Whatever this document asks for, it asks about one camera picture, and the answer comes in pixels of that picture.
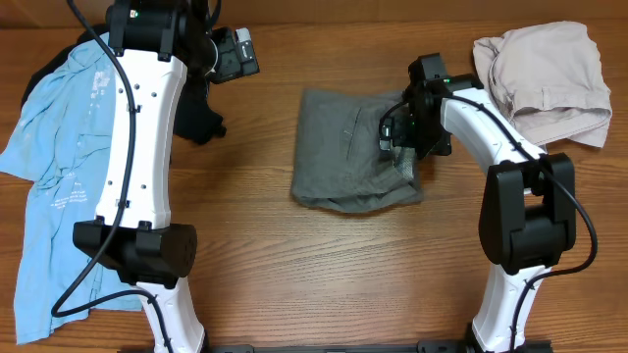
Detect grey shorts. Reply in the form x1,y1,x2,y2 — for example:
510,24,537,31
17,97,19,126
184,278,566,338
290,89,424,214

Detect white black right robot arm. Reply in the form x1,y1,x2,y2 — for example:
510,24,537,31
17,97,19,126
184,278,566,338
379,73,579,352

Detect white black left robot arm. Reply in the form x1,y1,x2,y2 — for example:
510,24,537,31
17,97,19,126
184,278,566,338
73,1,259,352

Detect black t-shirt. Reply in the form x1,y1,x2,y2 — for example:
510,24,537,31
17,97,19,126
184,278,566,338
20,27,226,145

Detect beige folded shorts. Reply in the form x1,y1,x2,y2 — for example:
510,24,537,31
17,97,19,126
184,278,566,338
472,21,612,148

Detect light blue t-shirt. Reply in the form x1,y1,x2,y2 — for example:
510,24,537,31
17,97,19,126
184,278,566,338
1,40,116,344

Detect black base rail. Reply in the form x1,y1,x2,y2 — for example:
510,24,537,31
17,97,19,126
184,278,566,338
117,338,555,353

